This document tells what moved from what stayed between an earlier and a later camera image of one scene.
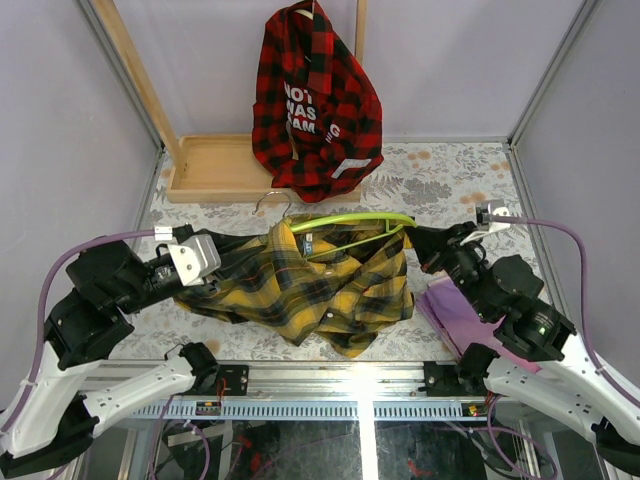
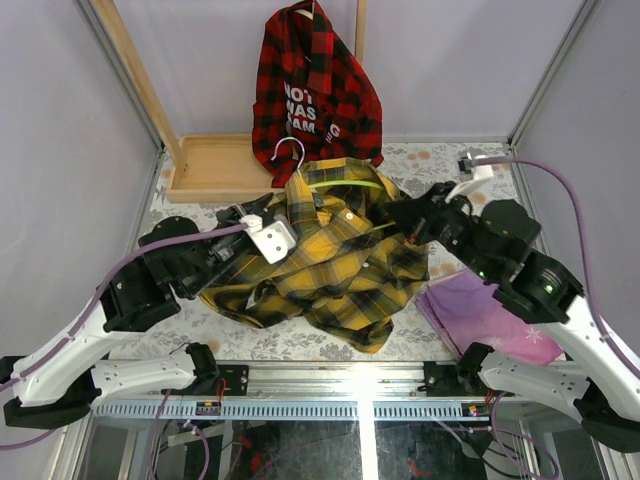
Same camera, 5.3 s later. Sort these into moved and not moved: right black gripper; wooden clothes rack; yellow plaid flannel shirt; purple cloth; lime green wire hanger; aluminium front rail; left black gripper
Moved: left black gripper; yellow plaid flannel shirt; right black gripper; lime green wire hanger
Not moved: wooden clothes rack; purple cloth; aluminium front rail
